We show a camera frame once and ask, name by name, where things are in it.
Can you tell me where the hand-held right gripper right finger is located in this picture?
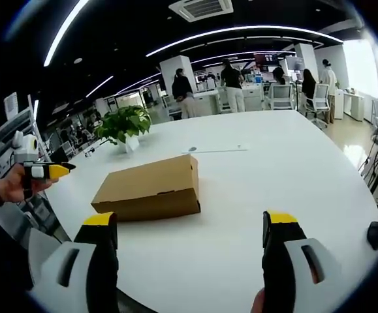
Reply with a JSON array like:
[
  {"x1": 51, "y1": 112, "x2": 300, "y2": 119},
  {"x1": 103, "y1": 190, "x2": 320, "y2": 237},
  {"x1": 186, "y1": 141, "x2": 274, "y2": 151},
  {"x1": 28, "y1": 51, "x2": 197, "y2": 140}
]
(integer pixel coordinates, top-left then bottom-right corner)
[{"x1": 262, "y1": 210, "x2": 343, "y2": 313}]

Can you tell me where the white cabinet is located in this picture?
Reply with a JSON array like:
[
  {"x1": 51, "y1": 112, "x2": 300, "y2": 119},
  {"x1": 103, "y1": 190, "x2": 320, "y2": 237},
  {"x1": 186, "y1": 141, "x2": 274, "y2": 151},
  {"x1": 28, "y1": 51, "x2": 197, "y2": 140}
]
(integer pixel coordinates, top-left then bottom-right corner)
[{"x1": 333, "y1": 89, "x2": 366, "y2": 122}]

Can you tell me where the flat white strip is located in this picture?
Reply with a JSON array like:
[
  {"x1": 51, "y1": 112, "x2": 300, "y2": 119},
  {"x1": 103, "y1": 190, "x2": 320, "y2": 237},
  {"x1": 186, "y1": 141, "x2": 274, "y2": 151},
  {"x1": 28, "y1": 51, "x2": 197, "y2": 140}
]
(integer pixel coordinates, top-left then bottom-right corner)
[{"x1": 181, "y1": 143, "x2": 249, "y2": 155}]

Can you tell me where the person's left hand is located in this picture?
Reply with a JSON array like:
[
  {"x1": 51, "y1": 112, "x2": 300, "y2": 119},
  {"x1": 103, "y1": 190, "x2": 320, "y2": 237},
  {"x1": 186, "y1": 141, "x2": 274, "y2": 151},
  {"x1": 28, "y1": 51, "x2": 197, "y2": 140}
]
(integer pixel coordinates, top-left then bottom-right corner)
[{"x1": 0, "y1": 162, "x2": 56, "y2": 205}]

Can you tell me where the brown cardboard shoe box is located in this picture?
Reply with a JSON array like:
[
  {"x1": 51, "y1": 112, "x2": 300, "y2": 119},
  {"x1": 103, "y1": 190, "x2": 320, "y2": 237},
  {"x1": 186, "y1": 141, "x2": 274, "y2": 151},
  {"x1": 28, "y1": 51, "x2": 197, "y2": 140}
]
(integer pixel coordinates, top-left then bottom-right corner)
[{"x1": 90, "y1": 153, "x2": 203, "y2": 223}]

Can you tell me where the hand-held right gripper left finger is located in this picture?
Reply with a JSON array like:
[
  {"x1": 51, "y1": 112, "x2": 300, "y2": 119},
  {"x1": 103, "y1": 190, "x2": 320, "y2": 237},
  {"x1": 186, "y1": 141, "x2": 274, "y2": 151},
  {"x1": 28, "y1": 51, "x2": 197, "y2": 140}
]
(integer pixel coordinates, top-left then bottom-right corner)
[{"x1": 28, "y1": 211, "x2": 119, "y2": 313}]

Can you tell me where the black computer mouse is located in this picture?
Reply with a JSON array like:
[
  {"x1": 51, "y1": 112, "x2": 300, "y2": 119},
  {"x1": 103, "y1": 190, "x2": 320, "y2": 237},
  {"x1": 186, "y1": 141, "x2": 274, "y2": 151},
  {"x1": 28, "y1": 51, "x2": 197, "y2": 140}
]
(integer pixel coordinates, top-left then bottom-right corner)
[{"x1": 366, "y1": 220, "x2": 378, "y2": 251}]

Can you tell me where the green potted plant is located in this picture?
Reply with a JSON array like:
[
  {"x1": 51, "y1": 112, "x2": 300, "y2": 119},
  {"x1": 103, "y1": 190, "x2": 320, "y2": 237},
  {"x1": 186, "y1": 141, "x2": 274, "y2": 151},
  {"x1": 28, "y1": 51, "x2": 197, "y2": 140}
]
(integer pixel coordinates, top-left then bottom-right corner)
[{"x1": 93, "y1": 105, "x2": 153, "y2": 155}]

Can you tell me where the ceiling air vent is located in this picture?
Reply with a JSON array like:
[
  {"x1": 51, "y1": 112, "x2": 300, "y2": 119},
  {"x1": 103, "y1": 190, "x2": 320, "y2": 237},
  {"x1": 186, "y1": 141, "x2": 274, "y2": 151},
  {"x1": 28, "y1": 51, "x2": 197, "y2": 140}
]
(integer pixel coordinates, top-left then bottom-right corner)
[{"x1": 168, "y1": 0, "x2": 232, "y2": 23}]

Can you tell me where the person's right hand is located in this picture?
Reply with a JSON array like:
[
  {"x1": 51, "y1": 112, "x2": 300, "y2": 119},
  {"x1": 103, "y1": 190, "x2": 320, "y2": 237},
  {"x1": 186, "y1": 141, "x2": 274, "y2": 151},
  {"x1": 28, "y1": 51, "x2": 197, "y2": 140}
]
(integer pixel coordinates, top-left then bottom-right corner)
[{"x1": 251, "y1": 288, "x2": 268, "y2": 313}]

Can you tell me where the white office chair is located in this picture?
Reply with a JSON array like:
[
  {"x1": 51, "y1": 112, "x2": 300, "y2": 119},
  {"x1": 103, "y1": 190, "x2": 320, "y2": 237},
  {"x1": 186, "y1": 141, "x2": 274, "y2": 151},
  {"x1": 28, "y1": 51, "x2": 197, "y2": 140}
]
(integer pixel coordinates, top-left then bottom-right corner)
[
  {"x1": 302, "y1": 83, "x2": 330, "y2": 128},
  {"x1": 268, "y1": 82, "x2": 296, "y2": 111}
]

